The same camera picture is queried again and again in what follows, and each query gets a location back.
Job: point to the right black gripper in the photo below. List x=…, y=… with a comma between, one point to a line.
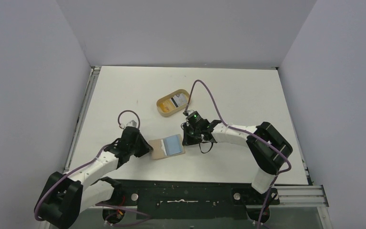
x=188, y=136

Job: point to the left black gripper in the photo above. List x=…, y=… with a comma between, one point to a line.
x=146, y=148

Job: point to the beige leather card holder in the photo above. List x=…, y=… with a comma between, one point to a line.
x=157, y=152

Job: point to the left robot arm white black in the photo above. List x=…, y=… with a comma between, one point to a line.
x=85, y=180

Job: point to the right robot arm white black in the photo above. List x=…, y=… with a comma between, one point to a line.
x=268, y=147

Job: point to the grey card with black stripe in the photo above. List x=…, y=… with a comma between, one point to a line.
x=179, y=100

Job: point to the beige oval tray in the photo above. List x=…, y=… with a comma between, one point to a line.
x=168, y=97

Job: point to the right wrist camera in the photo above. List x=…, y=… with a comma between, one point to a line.
x=189, y=113

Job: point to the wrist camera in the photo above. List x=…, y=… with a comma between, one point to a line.
x=189, y=113
x=132, y=123

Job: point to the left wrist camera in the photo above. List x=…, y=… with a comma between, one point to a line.
x=132, y=123

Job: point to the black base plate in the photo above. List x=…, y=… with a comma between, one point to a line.
x=161, y=200

